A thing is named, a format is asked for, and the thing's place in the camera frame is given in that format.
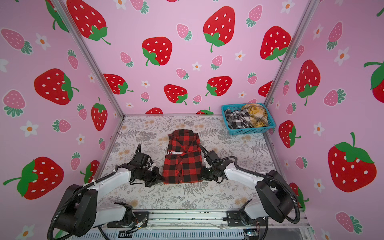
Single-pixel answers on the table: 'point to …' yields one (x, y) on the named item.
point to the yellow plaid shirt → (258, 117)
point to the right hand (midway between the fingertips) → (198, 177)
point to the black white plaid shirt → (238, 119)
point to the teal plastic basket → (239, 131)
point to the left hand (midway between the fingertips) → (165, 178)
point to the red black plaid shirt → (183, 162)
